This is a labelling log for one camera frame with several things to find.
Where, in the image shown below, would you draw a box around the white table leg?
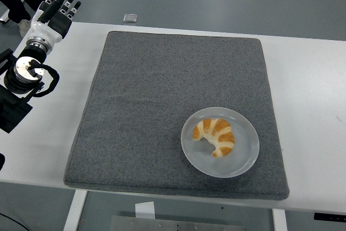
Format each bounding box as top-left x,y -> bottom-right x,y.
62,189 -> 88,231
271,208 -> 288,231

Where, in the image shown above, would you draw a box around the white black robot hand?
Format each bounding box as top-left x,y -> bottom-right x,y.
26,0 -> 82,44

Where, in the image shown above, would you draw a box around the croissant bread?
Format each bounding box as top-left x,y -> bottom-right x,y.
192,118 -> 236,159

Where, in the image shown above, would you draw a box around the thin black floor cable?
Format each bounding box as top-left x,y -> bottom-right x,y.
0,212 -> 26,231

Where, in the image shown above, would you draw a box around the grey metal plate with screws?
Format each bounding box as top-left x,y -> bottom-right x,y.
110,215 -> 245,231

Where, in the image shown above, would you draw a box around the light grey round plate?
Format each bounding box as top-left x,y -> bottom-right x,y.
180,106 -> 260,179

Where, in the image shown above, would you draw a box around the grey felt mat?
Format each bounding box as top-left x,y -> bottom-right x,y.
63,30 -> 290,201

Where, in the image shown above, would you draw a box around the white desk frame foot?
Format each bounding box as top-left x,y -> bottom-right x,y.
0,0 -> 12,24

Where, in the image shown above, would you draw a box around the black table control panel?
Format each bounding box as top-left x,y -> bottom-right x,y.
314,212 -> 346,222

